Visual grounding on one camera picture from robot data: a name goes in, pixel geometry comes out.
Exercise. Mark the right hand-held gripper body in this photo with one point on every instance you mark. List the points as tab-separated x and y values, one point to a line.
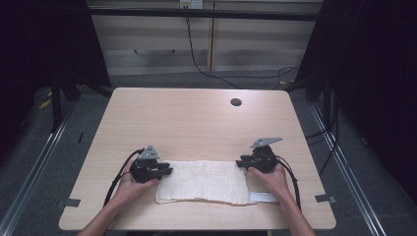
262	160

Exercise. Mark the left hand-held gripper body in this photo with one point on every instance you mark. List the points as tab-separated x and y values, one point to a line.
144	168

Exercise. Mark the white cloth with label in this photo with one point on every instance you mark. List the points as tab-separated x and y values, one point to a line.
203	182

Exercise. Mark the person's right hand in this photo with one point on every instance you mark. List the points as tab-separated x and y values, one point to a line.
273	182

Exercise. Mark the person's left hand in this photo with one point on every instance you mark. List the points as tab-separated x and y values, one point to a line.
131	190

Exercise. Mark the grey tape strip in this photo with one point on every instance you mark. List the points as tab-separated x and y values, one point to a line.
68	202
325	198

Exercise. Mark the black metal stand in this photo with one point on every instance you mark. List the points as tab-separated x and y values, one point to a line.
56	105
327	101

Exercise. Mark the yellow floor tape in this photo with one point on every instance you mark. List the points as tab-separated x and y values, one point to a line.
45	104

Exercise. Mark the black curtain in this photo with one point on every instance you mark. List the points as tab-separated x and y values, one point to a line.
377	82
39	49

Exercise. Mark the metal floor rail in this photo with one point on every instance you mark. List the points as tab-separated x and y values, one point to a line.
36	167
344	170

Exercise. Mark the black horizontal frame bar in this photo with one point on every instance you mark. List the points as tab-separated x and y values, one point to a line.
203	13

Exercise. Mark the white wall outlet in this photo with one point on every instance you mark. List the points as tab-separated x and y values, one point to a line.
191	4

